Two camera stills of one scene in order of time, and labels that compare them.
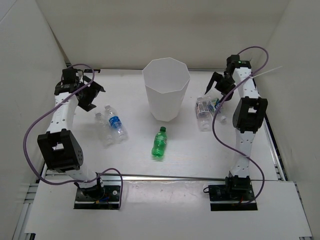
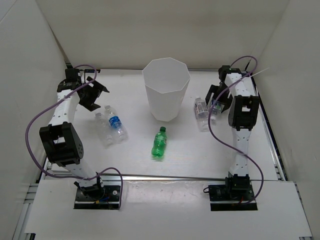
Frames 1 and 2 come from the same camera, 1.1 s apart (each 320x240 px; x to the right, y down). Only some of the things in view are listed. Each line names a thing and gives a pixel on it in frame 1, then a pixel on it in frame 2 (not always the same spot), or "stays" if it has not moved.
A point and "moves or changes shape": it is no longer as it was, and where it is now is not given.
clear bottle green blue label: [213, 105] moves or changes shape
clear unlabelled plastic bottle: [103, 131] stays
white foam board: [166, 209] stays
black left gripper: [93, 88] stays
